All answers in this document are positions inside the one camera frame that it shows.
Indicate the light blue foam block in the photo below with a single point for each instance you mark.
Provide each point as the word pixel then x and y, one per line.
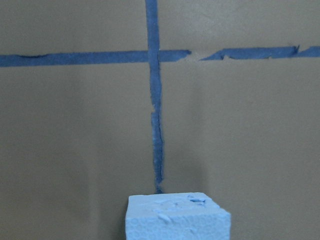
pixel 176 216

